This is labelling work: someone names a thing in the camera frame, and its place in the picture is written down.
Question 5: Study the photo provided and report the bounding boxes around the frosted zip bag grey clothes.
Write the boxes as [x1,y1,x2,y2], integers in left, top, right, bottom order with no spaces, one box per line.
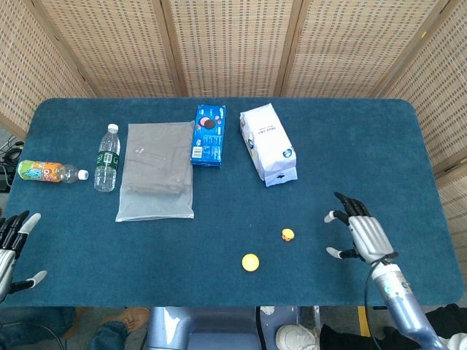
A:
[115,120,196,222]

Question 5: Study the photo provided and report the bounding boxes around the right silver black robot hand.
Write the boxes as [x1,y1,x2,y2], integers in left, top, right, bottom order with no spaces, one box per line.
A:
[323,192,398,265]

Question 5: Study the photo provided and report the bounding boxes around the white sneaker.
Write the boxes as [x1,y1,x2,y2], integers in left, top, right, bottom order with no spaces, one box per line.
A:
[274,323,319,350]

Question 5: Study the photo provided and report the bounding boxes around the blue felt table cover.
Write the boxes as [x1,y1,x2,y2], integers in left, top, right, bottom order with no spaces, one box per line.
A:
[0,97,466,309]

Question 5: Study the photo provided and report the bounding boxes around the clear water bottle green label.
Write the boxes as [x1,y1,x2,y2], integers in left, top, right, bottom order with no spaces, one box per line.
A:
[93,123,122,193]

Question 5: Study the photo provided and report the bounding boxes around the black cable bundle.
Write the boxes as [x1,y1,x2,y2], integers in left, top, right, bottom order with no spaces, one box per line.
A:
[0,133,26,194]

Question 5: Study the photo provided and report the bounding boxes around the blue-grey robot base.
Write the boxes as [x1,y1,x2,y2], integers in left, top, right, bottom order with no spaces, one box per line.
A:
[144,306,323,350]

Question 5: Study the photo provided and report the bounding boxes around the brown suede shoe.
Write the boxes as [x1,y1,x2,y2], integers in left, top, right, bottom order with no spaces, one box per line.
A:
[99,306,151,335]

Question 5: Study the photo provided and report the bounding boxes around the woven rattan screen panel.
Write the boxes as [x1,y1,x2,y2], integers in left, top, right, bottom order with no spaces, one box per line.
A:
[377,0,467,178]
[436,171,467,292]
[279,0,452,98]
[160,0,304,98]
[0,0,96,141]
[31,0,185,98]

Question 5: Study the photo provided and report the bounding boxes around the yellow floor tape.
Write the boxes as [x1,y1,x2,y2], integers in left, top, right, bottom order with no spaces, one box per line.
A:
[357,306,372,338]

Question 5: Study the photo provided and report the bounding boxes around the clear bottle orange cartoon label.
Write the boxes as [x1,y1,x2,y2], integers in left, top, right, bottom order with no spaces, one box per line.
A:
[17,159,90,183]

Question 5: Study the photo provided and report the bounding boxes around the white paper package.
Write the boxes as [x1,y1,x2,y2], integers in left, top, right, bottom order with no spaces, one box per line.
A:
[239,102,298,188]

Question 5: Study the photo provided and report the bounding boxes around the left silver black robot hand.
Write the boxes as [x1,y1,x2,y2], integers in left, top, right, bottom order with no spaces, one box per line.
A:
[0,210,48,303]

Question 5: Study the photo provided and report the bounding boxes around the blue jeans leg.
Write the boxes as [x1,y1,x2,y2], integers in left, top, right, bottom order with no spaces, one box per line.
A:
[0,307,77,350]
[88,319,128,350]

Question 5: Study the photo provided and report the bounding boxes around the blue cookie box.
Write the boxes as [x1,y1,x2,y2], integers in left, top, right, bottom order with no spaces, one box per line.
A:
[190,104,227,169]

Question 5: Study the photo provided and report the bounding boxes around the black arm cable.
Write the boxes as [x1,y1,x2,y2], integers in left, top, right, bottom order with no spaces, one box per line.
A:
[363,251,399,350]

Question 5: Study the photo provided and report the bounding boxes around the black fabric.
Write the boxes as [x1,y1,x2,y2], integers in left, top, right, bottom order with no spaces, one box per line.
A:
[320,303,467,350]

